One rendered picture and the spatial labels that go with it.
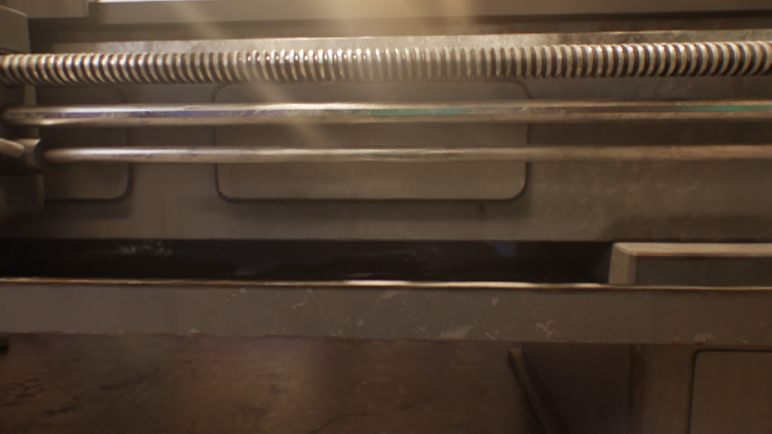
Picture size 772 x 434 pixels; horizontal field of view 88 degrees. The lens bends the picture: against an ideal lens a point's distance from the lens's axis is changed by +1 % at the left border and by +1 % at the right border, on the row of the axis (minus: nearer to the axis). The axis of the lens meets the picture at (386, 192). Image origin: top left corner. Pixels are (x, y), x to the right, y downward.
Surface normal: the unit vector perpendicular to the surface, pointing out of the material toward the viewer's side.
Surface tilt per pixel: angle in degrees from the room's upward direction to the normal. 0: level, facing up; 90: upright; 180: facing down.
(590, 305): 90
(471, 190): 90
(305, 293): 90
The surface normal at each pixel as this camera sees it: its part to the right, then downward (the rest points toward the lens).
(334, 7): -0.05, 0.10
